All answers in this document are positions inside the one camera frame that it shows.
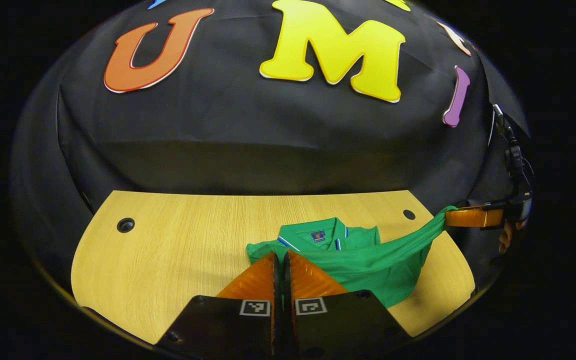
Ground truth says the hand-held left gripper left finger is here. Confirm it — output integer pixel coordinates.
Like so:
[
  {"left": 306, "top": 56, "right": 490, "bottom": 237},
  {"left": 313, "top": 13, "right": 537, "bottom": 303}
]
[{"left": 155, "top": 251, "right": 283, "bottom": 360}]

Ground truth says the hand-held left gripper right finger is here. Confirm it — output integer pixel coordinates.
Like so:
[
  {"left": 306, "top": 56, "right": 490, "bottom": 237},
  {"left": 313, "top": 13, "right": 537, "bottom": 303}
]
[{"left": 283, "top": 250, "right": 414, "bottom": 360}]

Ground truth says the green polo T-shirt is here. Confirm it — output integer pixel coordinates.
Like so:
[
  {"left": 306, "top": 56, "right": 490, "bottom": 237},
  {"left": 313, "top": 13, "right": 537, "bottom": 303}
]
[{"left": 245, "top": 205, "right": 459, "bottom": 308}]

